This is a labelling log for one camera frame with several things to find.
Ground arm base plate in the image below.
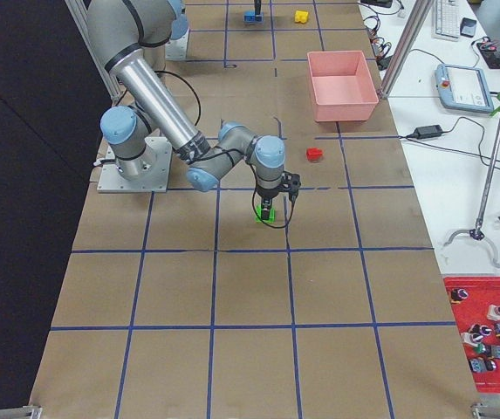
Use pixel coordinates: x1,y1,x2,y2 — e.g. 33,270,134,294
165,31,189,61
97,136,173,193

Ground green toy block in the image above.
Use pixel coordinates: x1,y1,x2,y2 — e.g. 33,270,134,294
255,204,276,223

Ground white keyboard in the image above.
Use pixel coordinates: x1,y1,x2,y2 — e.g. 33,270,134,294
432,0,460,42

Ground aluminium frame post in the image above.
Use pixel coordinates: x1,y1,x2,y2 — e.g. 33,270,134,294
378,0,434,99

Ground pink plastic box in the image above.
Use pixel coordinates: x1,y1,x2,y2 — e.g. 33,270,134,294
307,51,379,122

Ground black power adapter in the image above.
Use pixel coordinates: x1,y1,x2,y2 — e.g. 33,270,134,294
412,125,444,140

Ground brown paper table cover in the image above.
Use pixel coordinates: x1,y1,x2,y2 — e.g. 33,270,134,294
31,1,476,418

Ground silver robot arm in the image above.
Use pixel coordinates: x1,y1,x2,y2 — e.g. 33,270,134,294
86,1,299,223
170,0,264,41

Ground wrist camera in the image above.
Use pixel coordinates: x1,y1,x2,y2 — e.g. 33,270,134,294
281,171,301,204

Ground red toy block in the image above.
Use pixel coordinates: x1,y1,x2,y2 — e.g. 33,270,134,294
305,148,324,162

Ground yellow toy block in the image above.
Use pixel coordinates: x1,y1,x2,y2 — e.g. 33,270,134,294
294,10,309,24

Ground teach pendant tablet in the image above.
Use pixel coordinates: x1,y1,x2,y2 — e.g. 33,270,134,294
435,64,494,113

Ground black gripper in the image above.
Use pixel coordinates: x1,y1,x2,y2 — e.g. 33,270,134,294
256,178,281,220

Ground green handled reacher grabber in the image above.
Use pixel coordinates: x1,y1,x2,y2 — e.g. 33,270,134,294
442,92,500,269

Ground blue toy block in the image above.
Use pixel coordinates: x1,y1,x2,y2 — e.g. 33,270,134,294
243,10,264,24

